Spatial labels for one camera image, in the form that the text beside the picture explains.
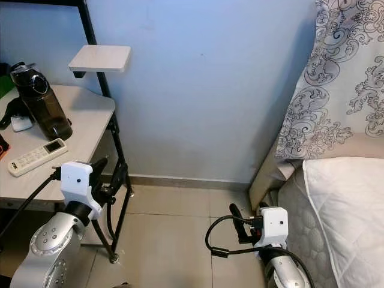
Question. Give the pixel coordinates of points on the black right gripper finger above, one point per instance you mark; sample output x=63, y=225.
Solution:
x=235, y=212
x=264, y=206

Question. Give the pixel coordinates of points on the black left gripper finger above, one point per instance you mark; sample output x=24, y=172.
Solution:
x=99, y=169

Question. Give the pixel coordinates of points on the beige bed headboard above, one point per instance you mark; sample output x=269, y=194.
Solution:
x=267, y=177

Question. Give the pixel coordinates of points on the white quilted mattress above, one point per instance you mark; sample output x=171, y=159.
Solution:
x=342, y=216

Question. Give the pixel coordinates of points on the dark smoky water bottle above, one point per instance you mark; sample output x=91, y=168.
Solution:
x=43, y=102

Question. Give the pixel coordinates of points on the small white box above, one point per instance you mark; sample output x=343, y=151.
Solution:
x=21, y=123

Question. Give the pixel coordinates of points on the orange and black tool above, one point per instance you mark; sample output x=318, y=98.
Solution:
x=3, y=147

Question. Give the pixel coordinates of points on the black soft item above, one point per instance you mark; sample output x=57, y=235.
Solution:
x=13, y=108

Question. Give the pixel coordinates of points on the small white shelf board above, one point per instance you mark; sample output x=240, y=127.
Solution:
x=101, y=58

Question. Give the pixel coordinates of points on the green plastic basket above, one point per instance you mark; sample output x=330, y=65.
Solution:
x=6, y=87

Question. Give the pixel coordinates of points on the grey floral patterned cloth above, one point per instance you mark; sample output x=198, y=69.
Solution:
x=336, y=78

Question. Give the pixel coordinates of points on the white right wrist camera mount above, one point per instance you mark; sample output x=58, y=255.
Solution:
x=276, y=225

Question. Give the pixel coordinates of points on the white desk with black frame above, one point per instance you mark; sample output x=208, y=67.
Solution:
x=90, y=114

